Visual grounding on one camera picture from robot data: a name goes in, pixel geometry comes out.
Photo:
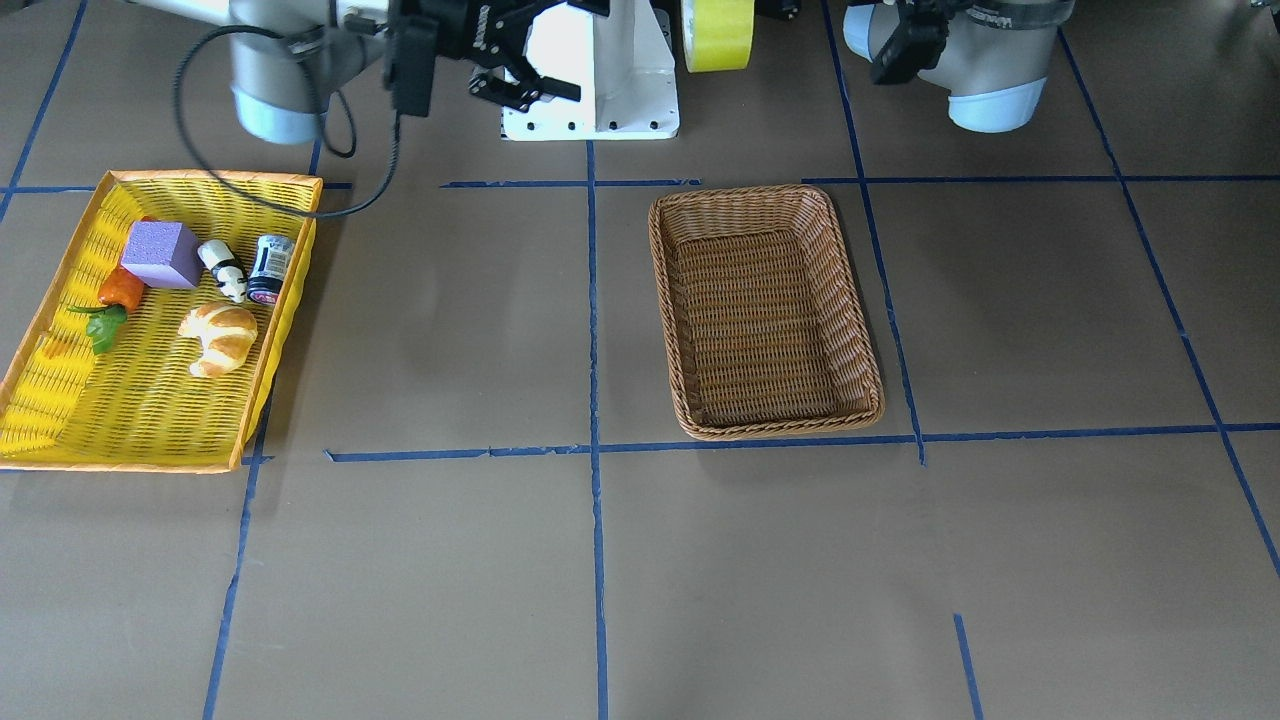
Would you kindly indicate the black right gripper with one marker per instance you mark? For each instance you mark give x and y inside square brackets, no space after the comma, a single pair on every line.
[468,26]

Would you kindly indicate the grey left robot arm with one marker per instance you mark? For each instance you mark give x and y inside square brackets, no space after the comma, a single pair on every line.
[991,63]

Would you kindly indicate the small dark can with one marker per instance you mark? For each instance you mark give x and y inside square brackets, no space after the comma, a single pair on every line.
[273,256]

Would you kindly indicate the purple foam block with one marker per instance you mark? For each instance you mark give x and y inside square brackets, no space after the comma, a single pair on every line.
[162,255]

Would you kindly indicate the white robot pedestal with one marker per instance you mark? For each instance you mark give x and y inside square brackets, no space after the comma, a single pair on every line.
[623,64]

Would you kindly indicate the toy panda figure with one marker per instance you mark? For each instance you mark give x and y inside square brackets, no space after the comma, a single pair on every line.
[224,269]

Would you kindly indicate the toy carrot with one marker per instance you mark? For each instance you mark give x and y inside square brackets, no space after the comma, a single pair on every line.
[120,295]

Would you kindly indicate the brown wicker basket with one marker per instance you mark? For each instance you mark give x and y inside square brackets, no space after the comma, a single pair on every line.
[762,321]

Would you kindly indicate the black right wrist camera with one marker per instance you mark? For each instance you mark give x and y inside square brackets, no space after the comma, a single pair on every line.
[410,62]

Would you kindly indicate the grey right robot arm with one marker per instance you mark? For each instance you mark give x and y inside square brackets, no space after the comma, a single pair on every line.
[289,57]

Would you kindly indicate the yellow tape roll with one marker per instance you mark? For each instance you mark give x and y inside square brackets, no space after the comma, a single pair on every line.
[717,35]

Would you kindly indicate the toy croissant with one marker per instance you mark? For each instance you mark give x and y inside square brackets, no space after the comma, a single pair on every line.
[226,333]

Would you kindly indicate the yellow plastic basket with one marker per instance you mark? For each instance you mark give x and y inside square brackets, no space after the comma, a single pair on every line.
[137,408]

